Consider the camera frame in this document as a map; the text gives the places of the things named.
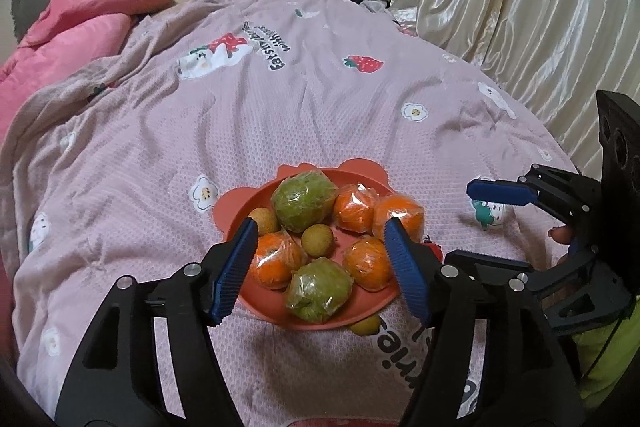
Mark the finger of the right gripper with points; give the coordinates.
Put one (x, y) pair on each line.
(484, 267)
(500, 192)

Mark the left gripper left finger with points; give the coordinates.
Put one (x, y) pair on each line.
(114, 378)

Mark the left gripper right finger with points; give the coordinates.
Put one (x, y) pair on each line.
(526, 380)

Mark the orange fruit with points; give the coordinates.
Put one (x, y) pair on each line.
(353, 208)
(403, 207)

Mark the small tan longan fruit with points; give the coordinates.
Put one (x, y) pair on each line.
(318, 240)
(266, 220)
(370, 326)

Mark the green fruit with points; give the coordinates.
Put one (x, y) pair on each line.
(318, 290)
(303, 200)

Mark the person's hand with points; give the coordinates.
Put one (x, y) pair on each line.
(562, 235)

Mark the green sleeve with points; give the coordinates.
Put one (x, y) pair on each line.
(604, 355)

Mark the wrapped orange in plate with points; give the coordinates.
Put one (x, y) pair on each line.
(367, 263)
(276, 258)

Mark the orange bear-shaped plate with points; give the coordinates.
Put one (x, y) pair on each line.
(270, 304)

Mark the cream satin curtain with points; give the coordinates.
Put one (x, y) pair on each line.
(552, 56)

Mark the mauve patterned quilt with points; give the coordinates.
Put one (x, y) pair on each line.
(116, 169)

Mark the pink blanket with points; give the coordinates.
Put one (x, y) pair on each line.
(67, 35)

